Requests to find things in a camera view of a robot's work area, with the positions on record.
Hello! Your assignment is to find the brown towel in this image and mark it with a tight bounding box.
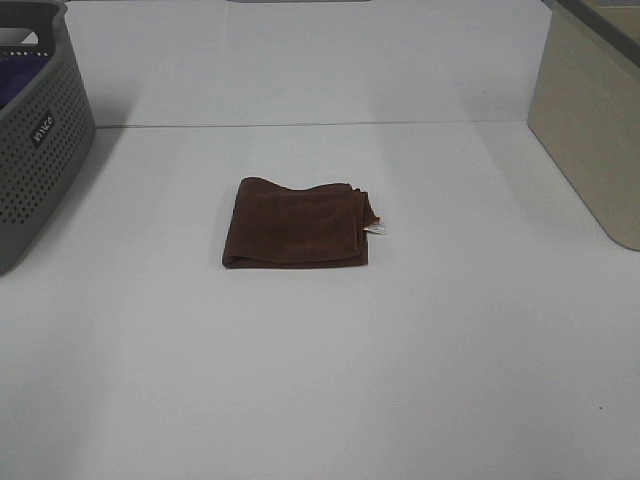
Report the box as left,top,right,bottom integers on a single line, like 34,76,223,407
222,177,381,269

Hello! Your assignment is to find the beige storage bin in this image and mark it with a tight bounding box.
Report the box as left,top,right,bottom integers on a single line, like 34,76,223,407
527,1,639,250

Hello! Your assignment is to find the grey perforated laundry basket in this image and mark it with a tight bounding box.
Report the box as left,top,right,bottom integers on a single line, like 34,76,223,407
1,1,96,273

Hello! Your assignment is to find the purple cloth in basket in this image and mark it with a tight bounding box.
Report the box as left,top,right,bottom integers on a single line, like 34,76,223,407
0,56,48,108

